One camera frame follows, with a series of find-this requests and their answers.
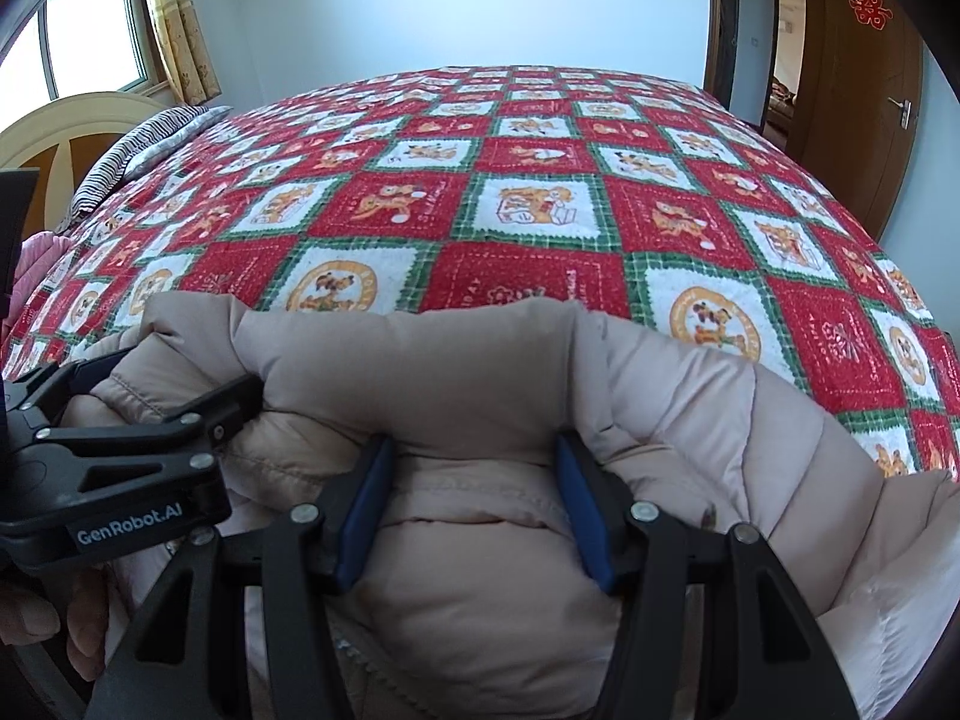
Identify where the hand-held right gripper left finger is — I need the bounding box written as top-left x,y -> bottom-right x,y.
82,435 -> 398,720

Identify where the brown door frame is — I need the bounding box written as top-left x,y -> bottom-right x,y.
705,0 -> 743,112

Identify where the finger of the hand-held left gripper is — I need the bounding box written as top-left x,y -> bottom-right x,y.
15,375 -> 263,518
0,349 -> 142,428

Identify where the cream and brown headboard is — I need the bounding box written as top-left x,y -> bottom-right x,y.
0,92 -> 170,241

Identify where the grey dotted pillow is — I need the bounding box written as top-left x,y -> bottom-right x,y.
120,106 -> 235,181

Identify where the person's left hand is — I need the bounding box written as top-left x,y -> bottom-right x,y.
0,568 -> 110,683

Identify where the yellow floral curtain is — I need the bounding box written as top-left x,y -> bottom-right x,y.
142,0 -> 222,107

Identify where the light grey puffer jacket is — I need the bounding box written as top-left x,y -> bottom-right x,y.
64,292 -> 960,720

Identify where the red paper door decoration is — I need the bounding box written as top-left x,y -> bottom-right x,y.
847,0 -> 893,31

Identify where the brown wooden door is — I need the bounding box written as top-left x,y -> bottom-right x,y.
784,0 -> 927,241

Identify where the folded pink quilt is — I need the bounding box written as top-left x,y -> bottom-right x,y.
0,232 -> 72,346

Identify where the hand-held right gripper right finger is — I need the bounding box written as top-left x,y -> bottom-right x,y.
555,431 -> 860,720

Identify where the striped pillow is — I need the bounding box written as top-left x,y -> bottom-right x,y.
56,105 -> 215,233

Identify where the red checked printed bedspread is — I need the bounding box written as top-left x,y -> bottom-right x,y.
0,64 -> 960,481

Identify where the window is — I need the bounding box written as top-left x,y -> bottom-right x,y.
0,0 -> 170,117

